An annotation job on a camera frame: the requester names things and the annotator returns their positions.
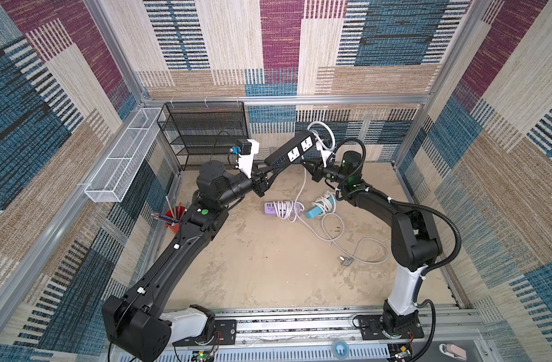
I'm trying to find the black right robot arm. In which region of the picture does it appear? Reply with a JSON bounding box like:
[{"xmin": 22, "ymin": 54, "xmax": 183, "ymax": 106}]
[{"xmin": 301, "ymin": 151, "xmax": 443, "ymax": 339}]

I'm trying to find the black power strip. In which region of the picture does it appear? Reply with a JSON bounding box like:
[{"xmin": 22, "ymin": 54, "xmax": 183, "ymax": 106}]
[{"xmin": 265, "ymin": 130, "xmax": 316, "ymax": 167}]

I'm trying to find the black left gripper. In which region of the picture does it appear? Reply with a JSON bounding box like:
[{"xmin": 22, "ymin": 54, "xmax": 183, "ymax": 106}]
[{"xmin": 216, "ymin": 160, "xmax": 283, "ymax": 211}]

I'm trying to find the teal power strip with cord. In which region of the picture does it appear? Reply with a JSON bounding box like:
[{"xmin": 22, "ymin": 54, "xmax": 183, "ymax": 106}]
[{"xmin": 305, "ymin": 192, "xmax": 337, "ymax": 219}]

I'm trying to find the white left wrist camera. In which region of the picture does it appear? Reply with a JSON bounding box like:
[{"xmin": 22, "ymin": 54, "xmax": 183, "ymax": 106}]
[{"xmin": 231, "ymin": 139, "xmax": 259, "ymax": 179}]

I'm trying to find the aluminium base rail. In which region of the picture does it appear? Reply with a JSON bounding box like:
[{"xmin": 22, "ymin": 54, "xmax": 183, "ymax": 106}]
[{"xmin": 98, "ymin": 305, "xmax": 485, "ymax": 362}]

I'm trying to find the red pen cup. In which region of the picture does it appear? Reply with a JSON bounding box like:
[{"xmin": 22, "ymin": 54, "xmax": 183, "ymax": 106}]
[{"xmin": 165, "ymin": 205, "xmax": 185, "ymax": 234}]

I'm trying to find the purple power strip with cord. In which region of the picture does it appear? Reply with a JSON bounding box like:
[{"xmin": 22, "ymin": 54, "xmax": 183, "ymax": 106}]
[{"xmin": 264, "ymin": 200, "xmax": 305, "ymax": 223}]

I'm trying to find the black wire mesh shelf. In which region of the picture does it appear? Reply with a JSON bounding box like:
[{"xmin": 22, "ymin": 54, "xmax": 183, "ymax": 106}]
[{"xmin": 158, "ymin": 101, "xmax": 250, "ymax": 170}]

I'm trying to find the white power strip cord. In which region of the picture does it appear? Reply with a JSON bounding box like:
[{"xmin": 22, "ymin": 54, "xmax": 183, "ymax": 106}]
[{"xmin": 290, "ymin": 121, "xmax": 391, "ymax": 267}]

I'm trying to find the white wire mesh basket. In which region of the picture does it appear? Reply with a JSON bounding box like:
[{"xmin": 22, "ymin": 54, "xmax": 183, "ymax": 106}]
[{"xmin": 84, "ymin": 108, "xmax": 161, "ymax": 203}]

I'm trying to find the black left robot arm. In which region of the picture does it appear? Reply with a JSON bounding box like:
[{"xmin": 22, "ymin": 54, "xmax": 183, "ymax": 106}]
[{"xmin": 102, "ymin": 160, "xmax": 290, "ymax": 361}]

